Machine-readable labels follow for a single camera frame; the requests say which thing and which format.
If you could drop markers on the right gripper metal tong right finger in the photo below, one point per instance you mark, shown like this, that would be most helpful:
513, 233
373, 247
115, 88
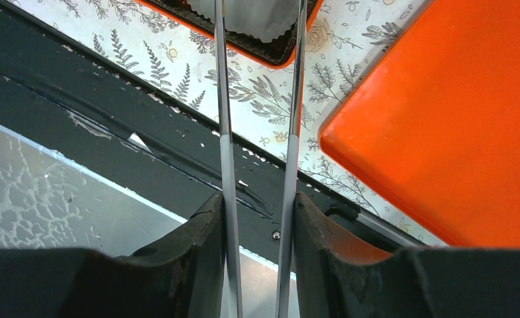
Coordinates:
290, 180

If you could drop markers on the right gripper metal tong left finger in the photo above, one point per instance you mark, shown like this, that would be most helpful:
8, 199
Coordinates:
227, 166

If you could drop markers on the orange box lid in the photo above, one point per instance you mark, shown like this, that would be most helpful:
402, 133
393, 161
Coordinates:
434, 128

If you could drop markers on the orange cookie box base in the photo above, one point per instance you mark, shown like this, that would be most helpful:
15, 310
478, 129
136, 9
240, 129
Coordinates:
276, 54

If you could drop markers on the floral table mat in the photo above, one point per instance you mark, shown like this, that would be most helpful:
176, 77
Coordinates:
345, 39

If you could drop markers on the white paper cup front right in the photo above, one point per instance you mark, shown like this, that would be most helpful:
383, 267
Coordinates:
264, 20

